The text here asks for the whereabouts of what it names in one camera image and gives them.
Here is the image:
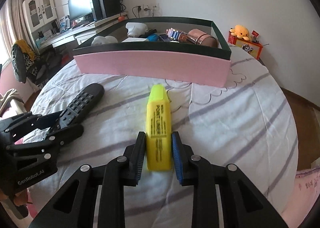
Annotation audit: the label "black remote control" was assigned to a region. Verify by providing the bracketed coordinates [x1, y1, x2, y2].
[58, 83, 105, 129]

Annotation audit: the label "yellow highlighter marker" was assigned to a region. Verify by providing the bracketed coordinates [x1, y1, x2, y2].
[145, 84, 172, 172]

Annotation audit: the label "white power adapter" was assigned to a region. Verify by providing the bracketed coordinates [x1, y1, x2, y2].
[122, 37, 149, 42]

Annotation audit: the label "blue highlighter marker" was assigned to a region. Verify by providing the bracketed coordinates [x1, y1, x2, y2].
[147, 33, 159, 42]

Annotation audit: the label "rose gold metal cup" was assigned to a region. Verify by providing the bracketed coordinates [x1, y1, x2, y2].
[188, 29, 218, 48]

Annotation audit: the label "white round night light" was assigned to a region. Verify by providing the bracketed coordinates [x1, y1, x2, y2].
[91, 36, 118, 46]

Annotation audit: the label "person's hand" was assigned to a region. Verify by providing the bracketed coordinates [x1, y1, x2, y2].
[0, 189, 28, 206]

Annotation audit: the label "black office chair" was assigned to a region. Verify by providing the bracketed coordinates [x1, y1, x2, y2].
[11, 40, 62, 86]

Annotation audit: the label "white striped quilted tablecloth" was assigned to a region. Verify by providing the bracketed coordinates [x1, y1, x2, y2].
[28, 47, 298, 214]

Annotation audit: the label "pink bedding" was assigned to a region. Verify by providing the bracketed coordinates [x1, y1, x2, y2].
[281, 166, 319, 227]

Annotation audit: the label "white desk with drawers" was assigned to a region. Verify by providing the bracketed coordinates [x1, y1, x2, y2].
[37, 11, 127, 52]

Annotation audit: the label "beige window curtain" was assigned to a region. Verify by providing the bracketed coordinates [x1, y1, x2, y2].
[1, 0, 29, 52]

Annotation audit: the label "white glass door cabinet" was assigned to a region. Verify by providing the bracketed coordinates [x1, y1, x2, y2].
[22, 0, 57, 41]

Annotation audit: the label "black computer monitor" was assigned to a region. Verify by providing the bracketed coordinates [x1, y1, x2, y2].
[68, 0, 93, 21]

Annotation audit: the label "orange cap water bottle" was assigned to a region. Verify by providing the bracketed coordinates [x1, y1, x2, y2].
[118, 15, 127, 22]

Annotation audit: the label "black computer tower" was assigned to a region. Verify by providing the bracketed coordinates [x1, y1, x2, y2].
[92, 0, 120, 21]

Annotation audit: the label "red cartoon storage box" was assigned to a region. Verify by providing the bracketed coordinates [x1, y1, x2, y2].
[228, 32, 263, 60]

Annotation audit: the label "pink and green box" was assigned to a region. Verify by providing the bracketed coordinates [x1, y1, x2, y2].
[73, 16, 231, 88]

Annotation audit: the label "orange octopus plush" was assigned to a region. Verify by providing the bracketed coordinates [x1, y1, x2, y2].
[229, 24, 250, 41]

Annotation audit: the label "white wall power sockets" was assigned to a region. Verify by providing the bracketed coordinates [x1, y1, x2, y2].
[132, 3, 161, 17]

